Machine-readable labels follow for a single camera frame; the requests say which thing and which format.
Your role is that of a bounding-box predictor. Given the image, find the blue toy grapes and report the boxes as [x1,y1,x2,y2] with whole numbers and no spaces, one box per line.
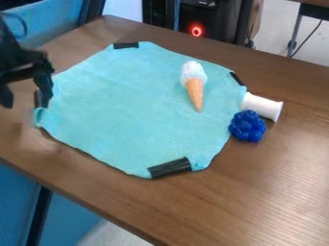
[227,110,267,143]

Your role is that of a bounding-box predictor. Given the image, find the desk with metal leg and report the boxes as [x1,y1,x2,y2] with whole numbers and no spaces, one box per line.
[285,0,329,59]

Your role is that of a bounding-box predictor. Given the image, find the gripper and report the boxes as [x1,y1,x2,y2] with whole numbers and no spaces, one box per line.
[0,44,57,110]

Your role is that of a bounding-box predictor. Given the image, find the toy ice cream cone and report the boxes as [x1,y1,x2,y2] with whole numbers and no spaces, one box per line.
[178,60,210,113]

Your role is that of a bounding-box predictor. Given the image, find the light blue cloth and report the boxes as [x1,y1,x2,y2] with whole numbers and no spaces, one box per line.
[32,40,250,180]

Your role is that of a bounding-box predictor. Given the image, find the black cable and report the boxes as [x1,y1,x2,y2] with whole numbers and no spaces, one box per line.
[289,19,324,60]

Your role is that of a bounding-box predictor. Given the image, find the black computer tower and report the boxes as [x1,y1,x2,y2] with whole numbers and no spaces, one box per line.
[177,0,255,45]

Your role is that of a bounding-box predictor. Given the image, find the white spool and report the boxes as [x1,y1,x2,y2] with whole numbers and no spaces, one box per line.
[239,91,286,123]

